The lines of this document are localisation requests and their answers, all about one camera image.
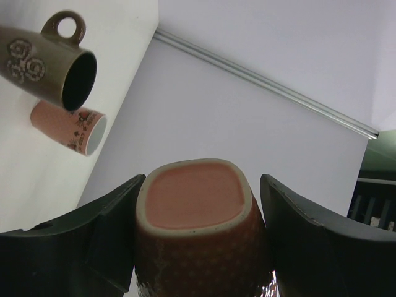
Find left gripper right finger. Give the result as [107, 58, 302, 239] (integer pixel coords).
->
[260, 174, 395, 296]

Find dark brown mug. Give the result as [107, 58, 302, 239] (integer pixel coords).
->
[1, 10, 97, 111]

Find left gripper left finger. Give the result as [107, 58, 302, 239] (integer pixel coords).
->
[1, 174, 145, 296]

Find pink printed mug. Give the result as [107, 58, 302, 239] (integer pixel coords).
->
[30, 101, 107, 156]

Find salmon dotted mug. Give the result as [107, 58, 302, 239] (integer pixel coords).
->
[135, 158, 273, 296]

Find right aluminium frame post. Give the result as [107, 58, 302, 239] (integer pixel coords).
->
[153, 29, 379, 139]

